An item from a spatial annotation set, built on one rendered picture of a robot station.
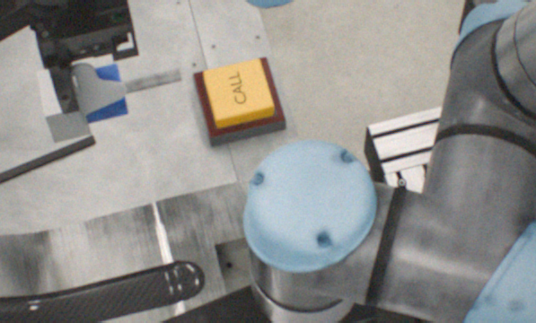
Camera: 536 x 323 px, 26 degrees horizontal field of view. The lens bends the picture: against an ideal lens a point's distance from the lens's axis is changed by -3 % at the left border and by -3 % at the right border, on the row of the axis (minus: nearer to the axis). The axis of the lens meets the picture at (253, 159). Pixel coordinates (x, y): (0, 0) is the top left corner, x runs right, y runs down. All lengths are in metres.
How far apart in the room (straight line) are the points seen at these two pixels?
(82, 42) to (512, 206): 0.40
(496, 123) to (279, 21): 1.53
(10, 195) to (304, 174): 0.58
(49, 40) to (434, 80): 1.32
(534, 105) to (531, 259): 0.09
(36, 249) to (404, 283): 0.48
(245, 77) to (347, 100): 0.96
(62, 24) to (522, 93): 0.41
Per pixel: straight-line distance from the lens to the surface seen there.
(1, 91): 1.27
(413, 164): 1.84
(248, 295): 0.85
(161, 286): 1.06
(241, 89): 1.19
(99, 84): 1.01
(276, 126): 1.20
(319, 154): 0.68
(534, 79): 0.70
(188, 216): 1.08
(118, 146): 1.22
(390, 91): 2.16
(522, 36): 0.70
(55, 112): 1.06
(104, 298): 1.07
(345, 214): 0.67
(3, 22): 0.94
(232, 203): 1.08
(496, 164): 0.71
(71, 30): 0.95
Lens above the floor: 1.87
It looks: 64 degrees down
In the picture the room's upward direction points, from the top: 3 degrees counter-clockwise
